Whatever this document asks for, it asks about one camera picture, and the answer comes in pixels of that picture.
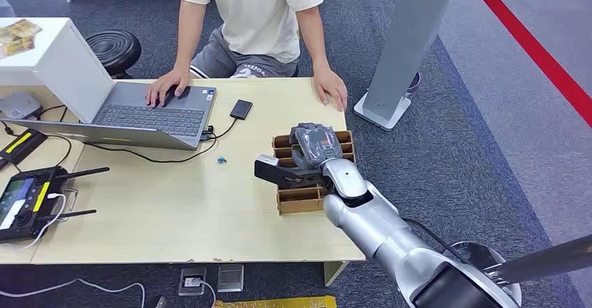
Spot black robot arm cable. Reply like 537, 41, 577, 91
401, 217, 469, 266

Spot black card reader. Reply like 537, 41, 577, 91
229, 98, 254, 122

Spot person's right hand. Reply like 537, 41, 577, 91
145, 67, 192, 109

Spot short white plug cable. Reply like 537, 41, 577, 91
196, 278, 219, 308

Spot grey pillar stand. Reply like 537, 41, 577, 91
353, 0, 459, 133

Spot black card reader cable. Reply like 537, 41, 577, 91
203, 117, 239, 142

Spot closed metal floor socket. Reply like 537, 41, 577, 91
216, 263, 245, 293

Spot long white floor cable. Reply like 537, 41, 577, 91
0, 277, 147, 308

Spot white controller cable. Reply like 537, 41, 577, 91
0, 193, 68, 252

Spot black device with yellow stripe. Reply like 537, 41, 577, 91
0, 129, 49, 168

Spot brown cardboard slotted organizer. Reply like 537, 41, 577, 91
271, 130, 357, 216

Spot long black laptop cable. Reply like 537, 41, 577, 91
84, 137, 219, 165

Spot person's left hand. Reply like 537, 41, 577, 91
312, 64, 348, 113

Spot black remote controller with antennas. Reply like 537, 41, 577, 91
0, 166, 112, 245

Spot grey laptop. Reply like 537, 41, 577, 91
0, 81, 219, 152

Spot floor socket with plug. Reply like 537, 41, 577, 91
177, 267, 208, 297

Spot small grey box device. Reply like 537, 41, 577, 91
0, 91, 43, 121

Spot person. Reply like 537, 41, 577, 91
145, 0, 348, 112

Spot gold foil packets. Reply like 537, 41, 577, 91
0, 19, 43, 60

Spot red floor tape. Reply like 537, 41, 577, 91
462, 0, 592, 129

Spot black round stool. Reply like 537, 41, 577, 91
84, 29, 143, 80

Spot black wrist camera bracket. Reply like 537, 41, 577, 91
253, 159, 327, 191

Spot yellow bag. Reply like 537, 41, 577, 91
213, 295, 338, 308

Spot white cabinet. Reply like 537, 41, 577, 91
0, 17, 116, 124

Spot white desk leg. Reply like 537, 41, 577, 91
323, 260, 349, 288

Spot thin black desk cable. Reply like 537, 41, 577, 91
36, 104, 73, 168

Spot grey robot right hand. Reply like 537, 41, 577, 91
289, 122, 344, 171

